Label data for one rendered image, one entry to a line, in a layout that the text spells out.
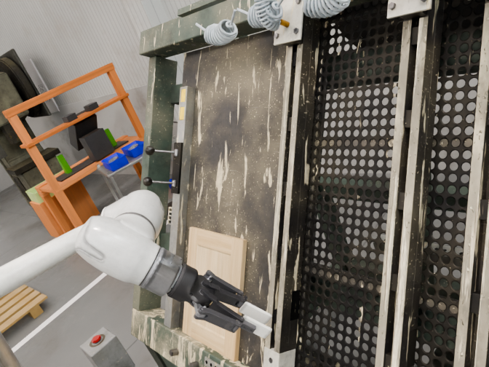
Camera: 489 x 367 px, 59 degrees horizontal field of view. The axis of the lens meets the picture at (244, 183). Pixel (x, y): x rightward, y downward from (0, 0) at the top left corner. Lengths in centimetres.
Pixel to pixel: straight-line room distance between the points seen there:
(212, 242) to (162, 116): 65
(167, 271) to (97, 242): 14
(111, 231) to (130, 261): 7
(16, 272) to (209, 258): 74
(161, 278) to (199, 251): 77
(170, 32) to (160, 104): 33
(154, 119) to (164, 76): 20
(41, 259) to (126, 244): 26
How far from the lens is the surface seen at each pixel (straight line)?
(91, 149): 545
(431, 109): 108
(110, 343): 193
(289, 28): 128
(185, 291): 92
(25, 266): 108
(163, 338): 186
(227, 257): 153
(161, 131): 195
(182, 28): 173
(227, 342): 158
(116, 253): 88
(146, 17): 491
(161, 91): 196
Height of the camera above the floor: 195
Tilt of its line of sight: 23 degrees down
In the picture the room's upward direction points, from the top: 22 degrees counter-clockwise
